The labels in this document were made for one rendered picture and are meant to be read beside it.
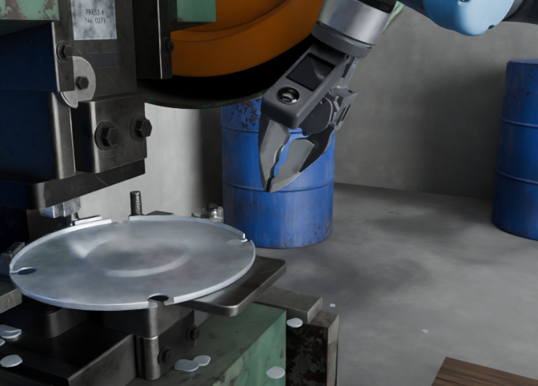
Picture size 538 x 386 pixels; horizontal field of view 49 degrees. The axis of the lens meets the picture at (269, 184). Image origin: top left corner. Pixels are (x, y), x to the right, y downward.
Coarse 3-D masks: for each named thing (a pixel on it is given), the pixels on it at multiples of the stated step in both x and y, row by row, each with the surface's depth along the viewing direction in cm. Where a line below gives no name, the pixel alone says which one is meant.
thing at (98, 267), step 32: (96, 224) 84; (160, 224) 85; (192, 224) 85; (224, 224) 83; (32, 256) 73; (64, 256) 73; (96, 256) 71; (128, 256) 71; (160, 256) 71; (192, 256) 73; (224, 256) 73; (32, 288) 64; (64, 288) 64; (96, 288) 64; (128, 288) 64; (160, 288) 64; (192, 288) 64
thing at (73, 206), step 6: (78, 198) 77; (60, 204) 75; (66, 204) 75; (72, 204) 76; (78, 204) 77; (42, 210) 75; (48, 210) 75; (54, 210) 75; (60, 210) 75; (66, 210) 76; (72, 210) 76; (78, 210) 78; (48, 216) 75; (54, 216) 75
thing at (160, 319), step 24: (264, 264) 71; (240, 288) 65; (264, 288) 66; (120, 312) 70; (144, 312) 68; (168, 312) 71; (192, 312) 76; (216, 312) 61; (240, 312) 62; (144, 336) 69; (168, 336) 72; (192, 336) 75; (144, 360) 70; (168, 360) 71
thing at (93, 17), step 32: (96, 0) 68; (128, 0) 73; (96, 32) 68; (128, 32) 73; (96, 64) 69; (128, 64) 74; (0, 96) 67; (32, 96) 65; (64, 96) 64; (96, 96) 70; (128, 96) 70; (0, 128) 68; (32, 128) 66; (64, 128) 66; (96, 128) 66; (128, 128) 71; (0, 160) 69; (32, 160) 67; (64, 160) 66; (96, 160) 67; (128, 160) 72
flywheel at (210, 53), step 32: (224, 0) 100; (256, 0) 98; (288, 0) 94; (320, 0) 90; (192, 32) 104; (224, 32) 100; (256, 32) 95; (288, 32) 93; (192, 64) 102; (224, 64) 99; (256, 64) 97
